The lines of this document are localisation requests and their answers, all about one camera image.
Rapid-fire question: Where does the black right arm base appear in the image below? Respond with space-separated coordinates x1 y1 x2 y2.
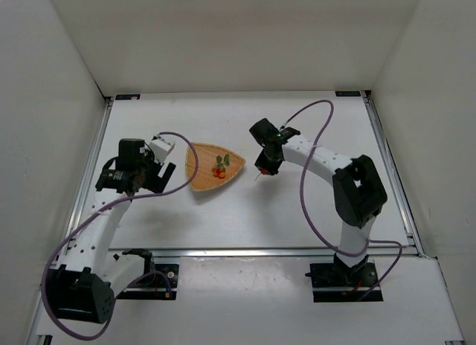
305 262 384 303

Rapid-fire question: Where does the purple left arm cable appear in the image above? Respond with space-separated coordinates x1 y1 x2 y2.
41 132 199 341

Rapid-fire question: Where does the single red cherry with stem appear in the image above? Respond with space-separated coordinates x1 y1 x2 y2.
254 168 268 181

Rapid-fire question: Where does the triangular woven bamboo basket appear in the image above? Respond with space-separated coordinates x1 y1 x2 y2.
189 142 246 193

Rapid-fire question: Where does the aluminium table edge rail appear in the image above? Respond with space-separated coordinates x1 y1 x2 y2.
44 244 425 260

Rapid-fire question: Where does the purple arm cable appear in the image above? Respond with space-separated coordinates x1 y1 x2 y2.
280 99 405 303
41 132 199 341

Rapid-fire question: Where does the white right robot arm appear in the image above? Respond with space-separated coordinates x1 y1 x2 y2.
249 118 387 271

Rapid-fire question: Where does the right side aluminium rail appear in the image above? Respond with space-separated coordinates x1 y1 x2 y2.
361 90 426 257

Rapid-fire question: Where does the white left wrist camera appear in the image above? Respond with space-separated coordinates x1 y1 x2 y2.
148 135 176 164

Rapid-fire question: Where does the left side aluminium rail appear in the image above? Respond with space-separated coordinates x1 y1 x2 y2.
55 95 115 264

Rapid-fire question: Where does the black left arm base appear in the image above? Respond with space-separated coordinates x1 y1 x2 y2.
109 248 179 301

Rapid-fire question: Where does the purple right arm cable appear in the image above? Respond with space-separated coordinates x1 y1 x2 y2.
280 99 405 303

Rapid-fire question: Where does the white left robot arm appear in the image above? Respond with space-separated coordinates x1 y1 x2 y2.
45 136 176 324

